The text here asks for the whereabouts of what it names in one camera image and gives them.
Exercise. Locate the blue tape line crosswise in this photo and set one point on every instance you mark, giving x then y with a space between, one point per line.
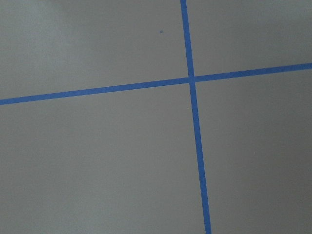
158 83

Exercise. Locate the blue tape line lengthwise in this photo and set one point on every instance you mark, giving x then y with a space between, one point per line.
195 114

